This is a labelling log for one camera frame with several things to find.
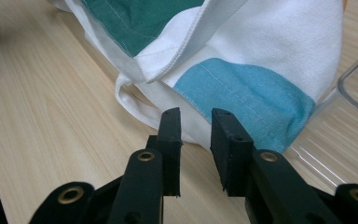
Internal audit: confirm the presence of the clear plastic container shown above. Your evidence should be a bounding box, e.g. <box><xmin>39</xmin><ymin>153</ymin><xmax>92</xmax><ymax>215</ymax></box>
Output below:
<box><xmin>283</xmin><ymin>43</ymin><xmax>358</xmax><ymax>194</ymax></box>

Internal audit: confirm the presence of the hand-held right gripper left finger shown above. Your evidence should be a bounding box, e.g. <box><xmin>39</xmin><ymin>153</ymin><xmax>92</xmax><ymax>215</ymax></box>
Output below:
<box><xmin>107</xmin><ymin>106</ymin><xmax>184</xmax><ymax>224</ymax></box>

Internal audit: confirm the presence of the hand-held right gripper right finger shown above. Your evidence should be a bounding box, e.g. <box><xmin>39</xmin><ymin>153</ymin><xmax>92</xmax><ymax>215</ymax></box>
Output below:
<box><xmin>210</xmin><ymin>107</ymin><xmax>343</xmax><ymax>224</ymax></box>

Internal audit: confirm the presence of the white striped canvas tote bag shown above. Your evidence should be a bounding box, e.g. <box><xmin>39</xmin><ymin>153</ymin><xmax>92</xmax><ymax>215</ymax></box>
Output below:
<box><xmin>48</xmin><ymin>0</ymin><xmax>349</xmax><ymax>155</ymax></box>

